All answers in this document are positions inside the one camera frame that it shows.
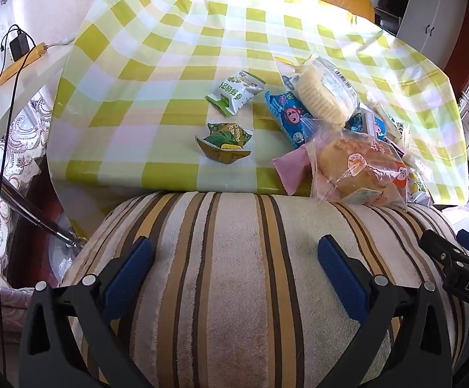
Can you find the striped sofa cushion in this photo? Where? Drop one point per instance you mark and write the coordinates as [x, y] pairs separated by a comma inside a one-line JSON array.
[[236, 296]]

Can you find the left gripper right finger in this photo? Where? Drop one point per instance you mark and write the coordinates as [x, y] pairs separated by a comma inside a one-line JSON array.
[[420, 356]]

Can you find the green white snack packet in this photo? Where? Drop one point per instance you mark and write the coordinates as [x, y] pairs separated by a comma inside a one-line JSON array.
[[235, 92]]

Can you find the blue clear snack packet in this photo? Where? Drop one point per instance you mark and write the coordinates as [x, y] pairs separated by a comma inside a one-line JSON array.
[[374, 122]]

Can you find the green checkered tablecloth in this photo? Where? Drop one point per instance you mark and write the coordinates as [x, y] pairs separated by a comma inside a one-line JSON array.
[[132, 96]]

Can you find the bread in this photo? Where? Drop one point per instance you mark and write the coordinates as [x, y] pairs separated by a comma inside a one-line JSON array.
[[354, 168]]

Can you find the white cabinet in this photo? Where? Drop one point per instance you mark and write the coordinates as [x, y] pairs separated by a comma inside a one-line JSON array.
[[429, 26]]

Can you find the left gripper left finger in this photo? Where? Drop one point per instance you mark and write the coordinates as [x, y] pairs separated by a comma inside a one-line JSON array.
[[49, 355]]

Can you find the dark green snack packet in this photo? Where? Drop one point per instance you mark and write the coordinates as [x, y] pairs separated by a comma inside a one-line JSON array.
[[225, 143]]

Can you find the blue cartoon snack packet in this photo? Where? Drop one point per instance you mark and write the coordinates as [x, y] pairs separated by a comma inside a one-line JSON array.
[[296, 122]]

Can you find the pink snack packet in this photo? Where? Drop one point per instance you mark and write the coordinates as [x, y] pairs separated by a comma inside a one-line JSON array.
[[293, 170]]

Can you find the metal floor lamp stand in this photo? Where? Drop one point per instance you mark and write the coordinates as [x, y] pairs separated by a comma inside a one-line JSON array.
[[27, 210]]

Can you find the white purple storage box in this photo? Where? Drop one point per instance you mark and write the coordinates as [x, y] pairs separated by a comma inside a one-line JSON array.
[[457, 217]]

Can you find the round cracker packet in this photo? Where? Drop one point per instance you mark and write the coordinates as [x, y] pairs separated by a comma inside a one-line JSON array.
[[322, 89]]

